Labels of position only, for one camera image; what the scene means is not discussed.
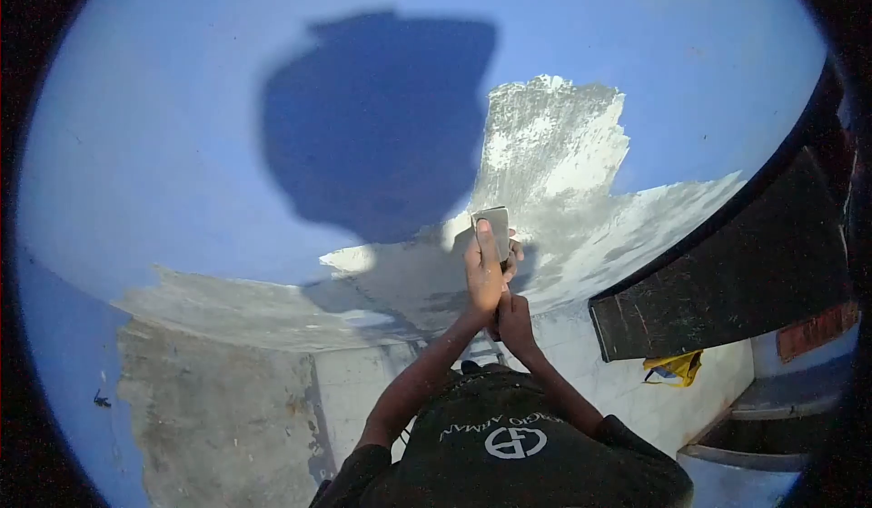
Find person's left hand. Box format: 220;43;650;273
463;218;525;320

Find person's right hand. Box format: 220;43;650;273
492;289;540;360

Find person's left fingers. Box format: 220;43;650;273
504;233;525;283

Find person's right fingers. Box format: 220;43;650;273
492;290;513;343

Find person's left index finger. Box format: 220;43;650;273
476;218;497;264

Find metal putty scraper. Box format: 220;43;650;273
470;206;512;343

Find grey ladder top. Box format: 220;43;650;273
455;336;506;371

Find person's body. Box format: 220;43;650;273
310;361;694;508

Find yellow cloth bag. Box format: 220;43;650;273
642;349;704;388

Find dark concrete stair slab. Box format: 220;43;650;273
589;59;861;363

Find grey concrete steps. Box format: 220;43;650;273
676;355;856;475

